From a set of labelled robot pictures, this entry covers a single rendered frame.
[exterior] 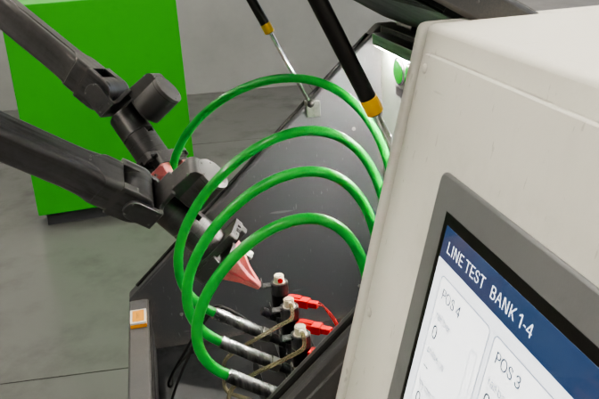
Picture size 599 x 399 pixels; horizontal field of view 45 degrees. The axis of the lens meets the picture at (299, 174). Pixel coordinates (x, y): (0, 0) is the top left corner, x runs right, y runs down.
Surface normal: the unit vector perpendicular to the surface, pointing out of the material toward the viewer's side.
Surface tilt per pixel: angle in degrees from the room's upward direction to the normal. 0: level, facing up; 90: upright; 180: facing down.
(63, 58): 71
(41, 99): 90
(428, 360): 76
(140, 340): 0
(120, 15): 90
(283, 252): 90
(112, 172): 45
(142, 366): 0
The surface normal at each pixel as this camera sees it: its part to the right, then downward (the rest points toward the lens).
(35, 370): -0.06, -0.94
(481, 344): -0.96, -0.10
